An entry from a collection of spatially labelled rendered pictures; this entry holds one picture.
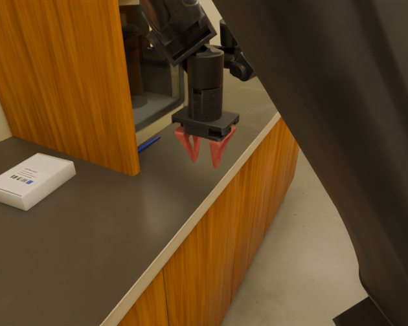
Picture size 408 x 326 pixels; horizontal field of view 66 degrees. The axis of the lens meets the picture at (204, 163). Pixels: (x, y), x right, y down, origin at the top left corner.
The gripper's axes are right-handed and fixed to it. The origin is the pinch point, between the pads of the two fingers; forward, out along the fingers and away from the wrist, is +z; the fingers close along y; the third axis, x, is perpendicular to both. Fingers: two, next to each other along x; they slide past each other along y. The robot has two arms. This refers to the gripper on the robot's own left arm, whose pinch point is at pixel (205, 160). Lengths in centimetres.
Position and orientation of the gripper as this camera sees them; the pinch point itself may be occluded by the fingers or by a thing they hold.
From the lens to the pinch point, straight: 58.3
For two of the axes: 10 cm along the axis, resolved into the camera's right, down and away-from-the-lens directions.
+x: -4.7, 4.8, -7.4
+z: 0.0, 8.4, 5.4
